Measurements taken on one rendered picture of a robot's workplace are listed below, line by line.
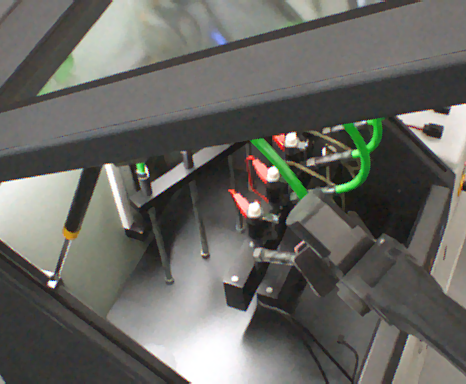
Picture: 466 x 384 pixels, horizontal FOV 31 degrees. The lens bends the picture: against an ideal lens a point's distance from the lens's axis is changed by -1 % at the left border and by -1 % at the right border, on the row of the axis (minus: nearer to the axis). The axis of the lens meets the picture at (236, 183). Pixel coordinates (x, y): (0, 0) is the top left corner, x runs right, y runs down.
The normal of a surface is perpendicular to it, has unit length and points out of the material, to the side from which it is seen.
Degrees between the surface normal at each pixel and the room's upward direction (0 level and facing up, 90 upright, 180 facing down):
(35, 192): 90
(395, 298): 35
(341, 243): 48
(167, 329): 0
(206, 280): 0
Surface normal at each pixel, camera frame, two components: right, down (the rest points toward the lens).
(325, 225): 0.10, 0.05
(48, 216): 0.91, 0.26
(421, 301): -0.62, -0.61
